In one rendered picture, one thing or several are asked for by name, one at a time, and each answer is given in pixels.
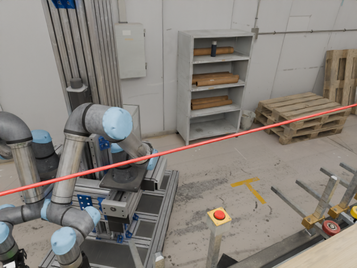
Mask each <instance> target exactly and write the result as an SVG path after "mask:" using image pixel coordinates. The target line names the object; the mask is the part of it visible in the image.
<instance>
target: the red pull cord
mask: <svg viewBox="0 0 357 268"><path fill-rule="evenodd" d="M354 106H357V104H353V105H349V106H344V107H340V108H336V109H333V110H329V111H325V112H321V113H317V114H313V115H308V116H304V117H301V118H297V119H293V120H289V121H284V122H280V123H276V124H272V125H268V126H265V127H261V128H256V129H252V130H248V131H244V132H240V133H236V134H233V135H229V136H225V137H220V138H216V139H212V140H207V141H203V142H200V143H196V144H192V145H188V146H184V147H180V148H176V149H171V150H167V151H164V152H160V153H156V154H152V155H148V156H143V157H139V158H135V159H132V160H128V161H124V162H119V163H115V164H111V165H107V166H103V167H99V168H96V169H92V170H88V171H83V172H79V173H75V174H70V175H66V176H63V177H59V178H55V179H51V180H47V181H43V182H39V183H34V184H31V185H27V186H23V187H19V188H15V189H11V190H7V191H2V192H0V196H4V195H8V194H12V193H15V192H19V191H24V190H28V189H32V188H35V187H40V186H44V185H48V184H51V183H55V182H59V181H63V180H67V179H71V178H75V177H79V176H82V175H86V174H91V173H95V172H99V171H102V170H107V169H111V168H115V167H118V166H122V165H126V164H130V163H134V162H138V161H142V160H146V159H149V158H153V157H157V156H162V155H166V154H169V153H173V152H178V151H181V150H185V149H189V148H193V147H197V146H201V145H205V144H209V143H213V142H216V141H220V140H224V139H228V138H232V137H236V136H240V135H244V134H247V133H252V132H256V131H260V130H264V129H268V128H272V127H276V126H279V125H283V124H287V123H291V122H295V121H299V120H303V119H307V118H311V117H314V116H319V115H323V114H327V113H331V112H335V111H339V110H343V109H346V108H350V107H354Z"/></svg>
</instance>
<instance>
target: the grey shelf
mask: <svg viewBox="0 0 357 268"><path fill-rule="evenodd" d="M255 36H256V33H253V32H248V31H244V30H240V29H211V30H178V49H177V103H176V134H179V133H180V135H181V136H182V137H183V139H184V140H185V146H188V145H189V141H190V140H195V139H199V138H206V137H212V136H217V135H223V134H227V133H232V132H236V133H238V132H239V127H240V121H241V115H242V109H243V103H244V97H245V91H246V87H247V81H248V75H249V69H250V63H251V58H252V51H253V46H254V39H255ZM213 40H216V41H217V47H228V46H231V47H233V48H234V52H233V53H232V54H216V56H215V57H211V55H197V56H193V49H194V48H209V47H211V45H212V41H213ZM215 72H229V73H232V74H233V75H237V74H238V75H239V80H238V82H237V83H229V84H222V85H211V86H201V87H197V86H196V85H192V75H193V74H202V73H215ZM226 95H227V96H228V97H229V98H228V99H231V100H232V104H229V105H223V106H216V107H210V108H203V109H199V110H191V99H197V98H207V97H216V96H226ZM223 113H224V114H223Z"/></svg>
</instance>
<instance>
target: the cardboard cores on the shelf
mask: <svg viewBox="0 0 357 268"><path fill-rule="evenodd" d="M233 52H234V48H233V47H231V46H228V47H216V54H232V53H233ZM197 55H211V47H209V48H194V49H193V56H197ZM238 80H239V75H238V74H237V75H233V74H232V73H229V72H215V73H202V74H193V75H192V85H196V86H197V87H201V86H211V85H222V84H229V83H237V82H238ZM229 104H232V100H231V99H228V96H227V95H226V96H216V97H207V98H197V99H191V110H199V109H203V108H210V107H216V106H223V105H229Z"/></svg>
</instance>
